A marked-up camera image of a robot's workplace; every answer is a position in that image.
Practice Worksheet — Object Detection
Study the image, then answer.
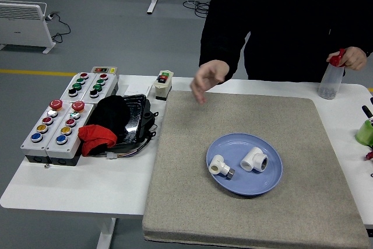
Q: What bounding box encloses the person's left hand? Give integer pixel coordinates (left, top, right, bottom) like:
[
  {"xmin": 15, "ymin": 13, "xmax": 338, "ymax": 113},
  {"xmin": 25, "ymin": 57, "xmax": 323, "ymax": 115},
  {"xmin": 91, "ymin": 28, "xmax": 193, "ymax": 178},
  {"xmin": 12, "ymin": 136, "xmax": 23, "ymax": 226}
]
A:
[{"xmin": 326, "ymin": 47, "xmax": 368, "ymax": 71}]

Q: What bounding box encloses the person's right hand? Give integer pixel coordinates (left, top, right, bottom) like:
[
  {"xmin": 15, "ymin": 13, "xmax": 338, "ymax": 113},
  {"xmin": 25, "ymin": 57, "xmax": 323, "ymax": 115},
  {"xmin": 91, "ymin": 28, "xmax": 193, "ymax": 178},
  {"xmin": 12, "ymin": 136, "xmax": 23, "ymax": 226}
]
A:
[{"xmin": 190, "ymin": 59, "xmax": 230, "ymax": 104}]

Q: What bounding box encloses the clear spray bottle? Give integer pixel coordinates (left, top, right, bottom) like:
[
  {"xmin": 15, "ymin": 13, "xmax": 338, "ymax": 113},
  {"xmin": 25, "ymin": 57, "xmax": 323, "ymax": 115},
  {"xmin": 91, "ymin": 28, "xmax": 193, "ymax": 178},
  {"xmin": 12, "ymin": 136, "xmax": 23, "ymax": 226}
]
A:
[{"xmin": 318, "ymin": 48, "xmax": 347, "ymax": 100}]

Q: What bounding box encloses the small white tee pipe fitting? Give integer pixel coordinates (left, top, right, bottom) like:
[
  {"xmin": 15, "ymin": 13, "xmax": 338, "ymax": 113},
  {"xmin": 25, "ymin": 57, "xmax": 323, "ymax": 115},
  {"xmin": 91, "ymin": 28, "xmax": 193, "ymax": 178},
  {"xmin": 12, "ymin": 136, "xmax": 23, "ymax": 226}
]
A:
[{"xmin": 209, "ymin": 155, "xmax": 235, "ymax": 180}]

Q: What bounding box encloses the large white tee pipe fitting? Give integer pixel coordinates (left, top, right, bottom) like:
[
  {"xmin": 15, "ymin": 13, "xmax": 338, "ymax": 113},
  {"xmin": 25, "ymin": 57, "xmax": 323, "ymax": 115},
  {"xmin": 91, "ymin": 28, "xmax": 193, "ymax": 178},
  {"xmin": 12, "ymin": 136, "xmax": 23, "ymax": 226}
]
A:
[{"xmin": 240, "ymin": 146, "xmax": 269, "ymax": 173}]

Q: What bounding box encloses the blue plate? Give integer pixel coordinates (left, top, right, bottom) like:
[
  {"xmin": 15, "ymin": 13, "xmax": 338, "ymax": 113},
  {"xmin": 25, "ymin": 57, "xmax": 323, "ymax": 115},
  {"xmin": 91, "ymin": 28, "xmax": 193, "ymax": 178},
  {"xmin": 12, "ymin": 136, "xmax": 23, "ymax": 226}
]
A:
[{"xmin": 206, "ymin": 133, "xmax": 283, "ymax": 197}]

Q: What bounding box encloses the black marker pen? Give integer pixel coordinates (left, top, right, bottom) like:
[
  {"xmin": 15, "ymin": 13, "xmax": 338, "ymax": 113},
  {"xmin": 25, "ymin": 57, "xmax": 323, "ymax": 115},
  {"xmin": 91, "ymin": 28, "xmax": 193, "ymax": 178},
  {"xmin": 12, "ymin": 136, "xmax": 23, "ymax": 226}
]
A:
[{"xmin": 361, "ymin": 105, "xmax": 373, "ymax": 129}]

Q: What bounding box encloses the grey-brown mat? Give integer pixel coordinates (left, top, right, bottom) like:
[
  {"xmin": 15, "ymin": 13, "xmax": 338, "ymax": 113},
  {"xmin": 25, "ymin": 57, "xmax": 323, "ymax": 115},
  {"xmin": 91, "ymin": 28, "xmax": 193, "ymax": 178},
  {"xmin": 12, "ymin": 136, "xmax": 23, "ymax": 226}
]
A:
[{"xmin": 142, "ymin": 90, "xmax": 371, "ymax": 249}]

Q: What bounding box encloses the white paper card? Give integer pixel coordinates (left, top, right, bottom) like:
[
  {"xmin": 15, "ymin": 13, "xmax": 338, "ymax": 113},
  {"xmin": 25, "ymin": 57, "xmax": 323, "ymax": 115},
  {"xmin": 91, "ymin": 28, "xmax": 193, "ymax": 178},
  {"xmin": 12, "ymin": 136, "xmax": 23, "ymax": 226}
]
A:
[{"xmin": 118, "ymin": 83, "xmax": 153, "ymax": 98}]

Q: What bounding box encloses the green cup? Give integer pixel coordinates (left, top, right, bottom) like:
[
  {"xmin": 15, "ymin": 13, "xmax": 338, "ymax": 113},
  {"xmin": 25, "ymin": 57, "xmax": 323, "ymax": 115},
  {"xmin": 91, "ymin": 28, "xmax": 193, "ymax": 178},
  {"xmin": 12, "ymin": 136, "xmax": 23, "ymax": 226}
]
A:
[{"xmin": 355, "ymin": 120, "xmax": 373, "ymax": 147}]

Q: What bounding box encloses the black plastic tray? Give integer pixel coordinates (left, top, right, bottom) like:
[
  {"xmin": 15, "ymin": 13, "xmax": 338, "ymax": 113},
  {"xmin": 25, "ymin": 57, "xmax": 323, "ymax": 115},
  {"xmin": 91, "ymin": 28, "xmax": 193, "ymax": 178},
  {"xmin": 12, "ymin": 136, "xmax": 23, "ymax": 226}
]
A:
[{"xmin": 87, "ymin": 93, "xmax": 152, "ymax": 146}]

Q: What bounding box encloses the person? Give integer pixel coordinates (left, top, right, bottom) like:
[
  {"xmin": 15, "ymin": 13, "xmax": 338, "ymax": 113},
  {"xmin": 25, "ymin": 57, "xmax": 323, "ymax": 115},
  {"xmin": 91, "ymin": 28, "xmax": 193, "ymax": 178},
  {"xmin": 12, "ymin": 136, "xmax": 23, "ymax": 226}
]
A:
[{"xmin": 199, "ymin": 0, "xmax": 373, "ymax": 83}]

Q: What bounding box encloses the grey four-button control box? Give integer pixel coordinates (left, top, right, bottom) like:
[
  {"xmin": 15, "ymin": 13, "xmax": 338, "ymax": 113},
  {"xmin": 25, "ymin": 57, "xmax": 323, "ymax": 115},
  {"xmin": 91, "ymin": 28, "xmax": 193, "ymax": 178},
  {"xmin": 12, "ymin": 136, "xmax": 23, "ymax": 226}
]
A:
[
  {"xmin": 60, "ymin": 72, "xmax": 97, "ymax": 100},
  {"xmin": 81, "ymin": 73, "xmax": 120, "ymax": 101}
]

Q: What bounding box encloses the black cloth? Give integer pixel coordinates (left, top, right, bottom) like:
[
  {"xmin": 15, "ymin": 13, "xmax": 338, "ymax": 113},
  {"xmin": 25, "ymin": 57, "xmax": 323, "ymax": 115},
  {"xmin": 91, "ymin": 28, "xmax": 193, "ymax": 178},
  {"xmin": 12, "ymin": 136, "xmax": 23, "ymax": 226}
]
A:
[{"xmin": 87, "ymin": 95, "xmax": 132, "ymax": 136}]

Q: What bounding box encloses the red cloth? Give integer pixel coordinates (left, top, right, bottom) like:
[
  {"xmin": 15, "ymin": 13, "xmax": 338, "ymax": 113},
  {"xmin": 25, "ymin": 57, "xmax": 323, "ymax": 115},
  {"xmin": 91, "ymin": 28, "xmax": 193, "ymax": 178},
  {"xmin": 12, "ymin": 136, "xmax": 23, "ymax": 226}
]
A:
[{"xmin": 78, "ymin": 124, "xmax": 118, "ymax": 156}]

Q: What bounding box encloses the grey five-button control box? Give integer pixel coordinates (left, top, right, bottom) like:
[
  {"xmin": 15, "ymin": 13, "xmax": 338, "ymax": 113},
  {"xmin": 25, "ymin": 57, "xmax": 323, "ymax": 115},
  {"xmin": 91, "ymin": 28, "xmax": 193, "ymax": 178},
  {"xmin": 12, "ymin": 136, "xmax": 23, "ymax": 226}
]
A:
[
  {"xmin": 20, "ymin": 99, "xmax": 72, "ymax": 164},
  {"xmin": 46, "ymin": 100, "xmax": 94, "ymax": 167}
]

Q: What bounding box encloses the white table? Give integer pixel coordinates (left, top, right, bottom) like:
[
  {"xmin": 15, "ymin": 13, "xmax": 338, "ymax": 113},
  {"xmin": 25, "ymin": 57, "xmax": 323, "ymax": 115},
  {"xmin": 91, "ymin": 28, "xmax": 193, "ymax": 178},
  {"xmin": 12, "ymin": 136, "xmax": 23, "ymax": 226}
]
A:
[{"xmin": 0, "ymin": 73, "xmax": 373, "ymax": 249}]

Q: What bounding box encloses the white panel heater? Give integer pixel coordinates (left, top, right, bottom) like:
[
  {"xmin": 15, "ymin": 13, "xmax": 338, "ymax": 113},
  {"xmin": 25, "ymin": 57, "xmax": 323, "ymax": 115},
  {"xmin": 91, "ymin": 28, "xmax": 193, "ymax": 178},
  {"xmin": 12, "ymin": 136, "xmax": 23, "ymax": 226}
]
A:
[{"xmin": 0, "ymin": 0, "xmax": 57, "ymax": 54}]

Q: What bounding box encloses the white start-stop switch box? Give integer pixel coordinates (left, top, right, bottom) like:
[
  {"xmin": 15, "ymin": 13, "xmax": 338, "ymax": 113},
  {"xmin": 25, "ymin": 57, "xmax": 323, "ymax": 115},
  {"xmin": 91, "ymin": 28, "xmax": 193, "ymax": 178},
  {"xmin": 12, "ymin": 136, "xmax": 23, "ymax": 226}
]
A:
[{"xmin": 153, "ymin": 70, "xmax": 175, "ymax": 101}]

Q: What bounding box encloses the black wire harness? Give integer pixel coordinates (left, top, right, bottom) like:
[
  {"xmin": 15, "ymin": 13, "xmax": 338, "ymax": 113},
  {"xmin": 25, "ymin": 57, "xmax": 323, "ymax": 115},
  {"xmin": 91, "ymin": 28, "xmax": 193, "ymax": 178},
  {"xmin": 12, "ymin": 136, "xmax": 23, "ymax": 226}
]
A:
[{"xmin": 98, "ymin": 108, "xmax": 160, "ymax": 161}]

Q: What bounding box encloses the small grey switch panel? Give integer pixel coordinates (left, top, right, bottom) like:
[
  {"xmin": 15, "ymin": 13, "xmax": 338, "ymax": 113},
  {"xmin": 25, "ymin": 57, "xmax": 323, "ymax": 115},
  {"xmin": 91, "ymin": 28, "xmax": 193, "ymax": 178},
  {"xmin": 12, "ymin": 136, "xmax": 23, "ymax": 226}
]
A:
[{"xmin": 90, "ymin": 66, "xmax": 119, "ymax": 75}]

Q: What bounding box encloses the black heater power cable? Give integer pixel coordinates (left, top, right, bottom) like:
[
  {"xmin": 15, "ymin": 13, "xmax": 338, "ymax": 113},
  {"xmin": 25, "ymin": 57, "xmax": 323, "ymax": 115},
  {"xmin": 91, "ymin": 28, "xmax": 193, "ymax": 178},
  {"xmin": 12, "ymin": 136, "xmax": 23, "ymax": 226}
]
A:
[{"xmin": 43, "ymin": 11, "xmax": 72, "ymax": 44}]

